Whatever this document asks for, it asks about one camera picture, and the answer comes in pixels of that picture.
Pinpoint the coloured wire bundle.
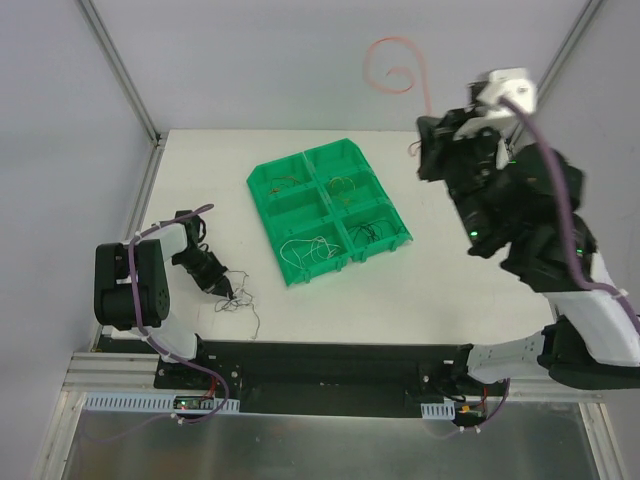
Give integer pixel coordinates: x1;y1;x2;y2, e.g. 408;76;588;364
213;270;263;341

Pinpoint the white wire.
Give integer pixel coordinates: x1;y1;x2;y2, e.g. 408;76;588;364
278;236;341;271

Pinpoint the orange wire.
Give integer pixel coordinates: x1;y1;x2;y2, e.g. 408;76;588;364
326;175;359;207

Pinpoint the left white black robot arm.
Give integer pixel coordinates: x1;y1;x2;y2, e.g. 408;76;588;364
93;204;235;389

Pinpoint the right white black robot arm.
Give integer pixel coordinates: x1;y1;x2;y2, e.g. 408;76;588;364
416;109;639;395

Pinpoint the green plastic bin left column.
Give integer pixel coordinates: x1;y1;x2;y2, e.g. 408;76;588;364
247;152;349;286

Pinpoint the green plastic bin column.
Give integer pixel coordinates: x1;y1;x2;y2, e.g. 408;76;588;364
303;139;413;263
247;152;349;286

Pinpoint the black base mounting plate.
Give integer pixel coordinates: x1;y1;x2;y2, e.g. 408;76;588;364
152;339;506;416

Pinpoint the green plastic bin right column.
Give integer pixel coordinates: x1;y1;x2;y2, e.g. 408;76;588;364
303;139;413;263

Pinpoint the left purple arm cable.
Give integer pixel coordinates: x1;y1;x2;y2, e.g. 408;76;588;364
79;202;232;441

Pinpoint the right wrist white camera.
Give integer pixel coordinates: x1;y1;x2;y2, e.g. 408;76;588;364
453;68;538;140

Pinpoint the left white cable duct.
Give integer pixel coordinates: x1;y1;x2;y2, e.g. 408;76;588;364
84;392;240;415

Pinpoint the white cable duct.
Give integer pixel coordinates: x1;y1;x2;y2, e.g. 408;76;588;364
420;400;456;421
84;392;240;415

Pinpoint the aluminium frame rail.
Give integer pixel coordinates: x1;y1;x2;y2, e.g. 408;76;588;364
62;352;159;392

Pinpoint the right white cable duct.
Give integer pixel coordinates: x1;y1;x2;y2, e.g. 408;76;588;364
420;400;456;421

